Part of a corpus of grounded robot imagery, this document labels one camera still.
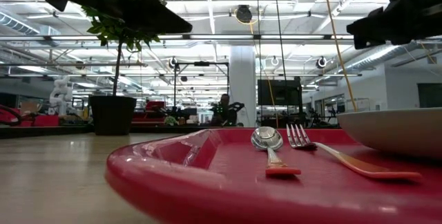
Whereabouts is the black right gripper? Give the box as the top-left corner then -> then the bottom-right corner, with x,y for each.
346,0 -> 442,50

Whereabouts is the pale teal round plate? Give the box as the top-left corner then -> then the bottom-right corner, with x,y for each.
336,107 -> 442,160

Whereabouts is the metal fork with orange handle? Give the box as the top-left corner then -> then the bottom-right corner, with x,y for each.
285,123 -> 423,180

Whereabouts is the metal spoon with orange handle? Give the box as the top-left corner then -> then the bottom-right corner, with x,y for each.
250,126 -> 302,177

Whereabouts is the red plastic tray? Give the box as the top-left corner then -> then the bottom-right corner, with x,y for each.
105,128 -> 442,224

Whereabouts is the red storage tote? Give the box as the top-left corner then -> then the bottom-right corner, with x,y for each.
144,100 -> 167,124

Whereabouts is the green plant in black pot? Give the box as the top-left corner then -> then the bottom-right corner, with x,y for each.
81,5 -> 162,136

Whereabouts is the white building column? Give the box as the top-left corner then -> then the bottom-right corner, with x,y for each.
229,46 -> 257,127

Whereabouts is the person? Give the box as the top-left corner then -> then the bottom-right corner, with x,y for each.
210,93 -> 240,127

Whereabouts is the white robot figure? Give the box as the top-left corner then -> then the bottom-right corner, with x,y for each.
49,75 -> 73,118

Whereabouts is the red low box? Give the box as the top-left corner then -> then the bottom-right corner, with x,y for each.
20,114 -> 60,128

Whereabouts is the long yellow hanging cable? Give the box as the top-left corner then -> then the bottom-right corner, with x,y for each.
320,0 -> 360,113

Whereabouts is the black metal rig frame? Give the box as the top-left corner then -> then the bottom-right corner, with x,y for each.
173,61 -> 230,115

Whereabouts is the black ceiling cable reel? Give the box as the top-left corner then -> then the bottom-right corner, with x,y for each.
235,5 -> 253,24

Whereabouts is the long black hanging cable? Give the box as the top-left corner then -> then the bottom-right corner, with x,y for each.
271,0 -> 288,80

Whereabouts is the black wall monitor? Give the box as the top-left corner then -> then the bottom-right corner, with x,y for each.
257,78 -> 303,106

